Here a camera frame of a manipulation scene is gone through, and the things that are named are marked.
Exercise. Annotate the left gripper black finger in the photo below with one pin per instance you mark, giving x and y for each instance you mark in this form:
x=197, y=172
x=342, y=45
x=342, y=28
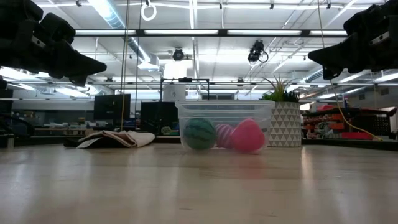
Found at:
x=80, y=81
x=81, y=63

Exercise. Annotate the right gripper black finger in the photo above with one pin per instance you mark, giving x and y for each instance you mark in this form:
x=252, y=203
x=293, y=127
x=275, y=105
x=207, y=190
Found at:
x=330, y=73
x=339, y=54

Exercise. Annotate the red toy bell pepper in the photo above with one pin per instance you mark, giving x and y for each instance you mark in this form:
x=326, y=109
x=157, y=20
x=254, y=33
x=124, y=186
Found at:
x=248, y=136

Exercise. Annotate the pink white striped ball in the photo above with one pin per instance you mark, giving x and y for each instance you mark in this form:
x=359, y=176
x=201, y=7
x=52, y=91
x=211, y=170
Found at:
x=224, y=136

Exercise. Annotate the green watermelon toy ball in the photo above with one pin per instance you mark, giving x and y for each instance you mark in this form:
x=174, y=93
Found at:
x=199, y=133

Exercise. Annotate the clear plastic tupperware container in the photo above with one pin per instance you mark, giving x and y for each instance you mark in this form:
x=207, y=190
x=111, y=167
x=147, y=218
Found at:
x=224, y=109

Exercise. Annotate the black computer monitor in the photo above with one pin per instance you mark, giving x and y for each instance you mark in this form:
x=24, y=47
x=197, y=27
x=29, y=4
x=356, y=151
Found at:
x=112, y=107
x=158, y=115

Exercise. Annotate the shelf with orange bins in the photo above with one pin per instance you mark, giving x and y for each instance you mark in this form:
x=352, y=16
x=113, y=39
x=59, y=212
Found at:
x=351, y=123

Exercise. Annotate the green artificial plant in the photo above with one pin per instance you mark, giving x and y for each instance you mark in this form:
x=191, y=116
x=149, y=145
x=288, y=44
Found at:
x=280, y=93

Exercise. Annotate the beige folded cloth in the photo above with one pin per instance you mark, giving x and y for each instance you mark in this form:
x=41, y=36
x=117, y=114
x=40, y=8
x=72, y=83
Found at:
x=124, y=138

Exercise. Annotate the round black ceiling fixture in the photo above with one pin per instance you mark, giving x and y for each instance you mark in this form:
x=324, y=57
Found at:
x=178, y=54

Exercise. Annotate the black overhead frame bar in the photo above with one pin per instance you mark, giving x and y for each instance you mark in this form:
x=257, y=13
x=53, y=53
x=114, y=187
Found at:
x=217, y=32

